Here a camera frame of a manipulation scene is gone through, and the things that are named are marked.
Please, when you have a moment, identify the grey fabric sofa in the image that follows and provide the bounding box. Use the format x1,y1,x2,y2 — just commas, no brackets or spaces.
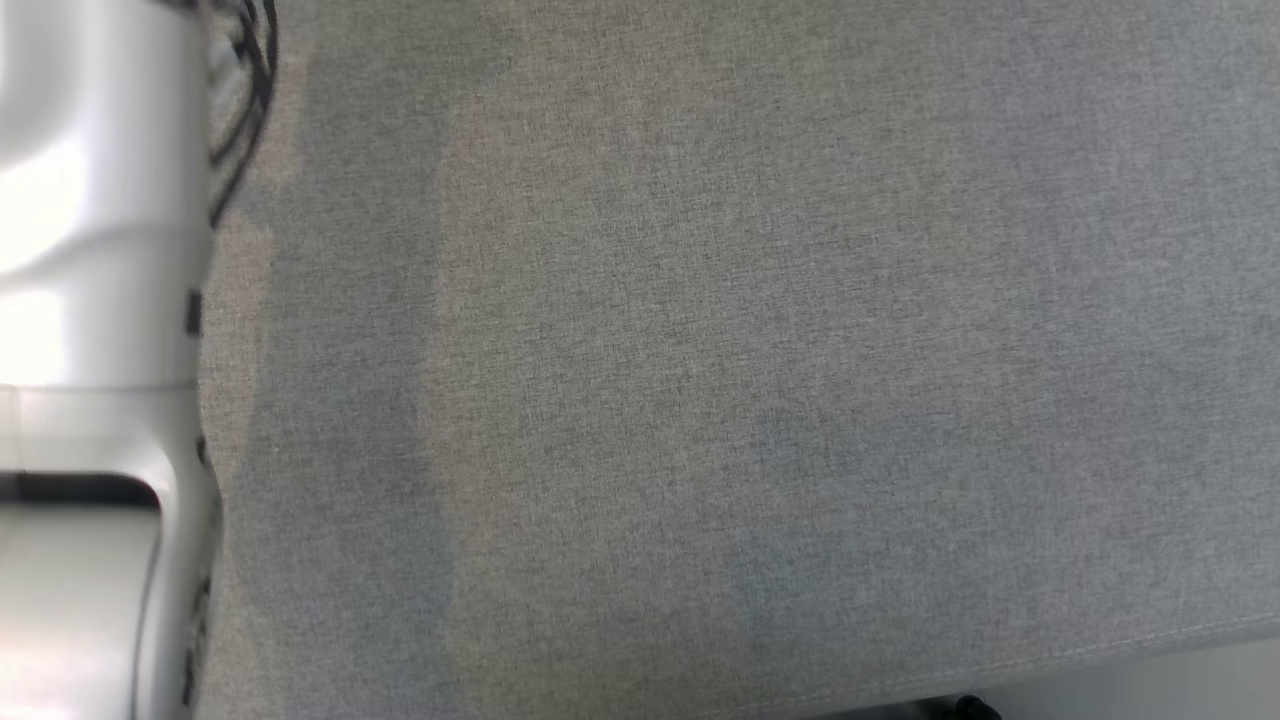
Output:
195,0,1280,720

